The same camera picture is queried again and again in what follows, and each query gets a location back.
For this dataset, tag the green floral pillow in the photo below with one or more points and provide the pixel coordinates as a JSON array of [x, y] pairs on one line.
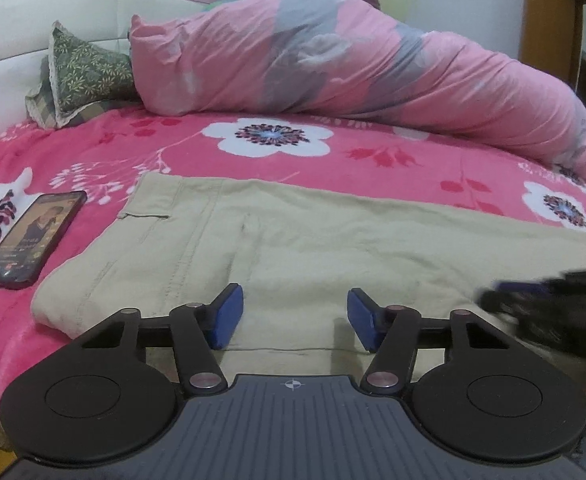
[[90, 67]]

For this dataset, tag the black smartphone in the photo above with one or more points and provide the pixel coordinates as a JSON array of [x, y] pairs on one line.
[[30, 240]]

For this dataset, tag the brown wooden door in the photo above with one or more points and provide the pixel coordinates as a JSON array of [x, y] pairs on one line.
[[548, 20]]

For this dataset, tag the pink floral bed blanket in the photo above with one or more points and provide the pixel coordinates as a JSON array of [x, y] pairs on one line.
[[123, 145]]

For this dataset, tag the beige pants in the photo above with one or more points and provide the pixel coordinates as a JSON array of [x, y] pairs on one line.
[[323, 245]]

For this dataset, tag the white pink bed headboard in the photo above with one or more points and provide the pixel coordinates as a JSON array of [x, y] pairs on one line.
[[23, 20]]

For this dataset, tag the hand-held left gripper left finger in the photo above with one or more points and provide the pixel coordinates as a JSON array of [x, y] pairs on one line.
[[228, 317]]

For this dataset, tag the plaid grey pillow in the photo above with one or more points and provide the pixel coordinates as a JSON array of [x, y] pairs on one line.
[[43, 105]]

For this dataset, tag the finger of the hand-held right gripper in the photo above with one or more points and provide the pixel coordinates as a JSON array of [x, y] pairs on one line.
[[513, 297]]

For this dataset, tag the pink grey floral quilt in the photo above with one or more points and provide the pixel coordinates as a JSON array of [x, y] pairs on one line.
[[348, 70]]

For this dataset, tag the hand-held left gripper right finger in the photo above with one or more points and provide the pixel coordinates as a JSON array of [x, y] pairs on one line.
[[362, 317]]

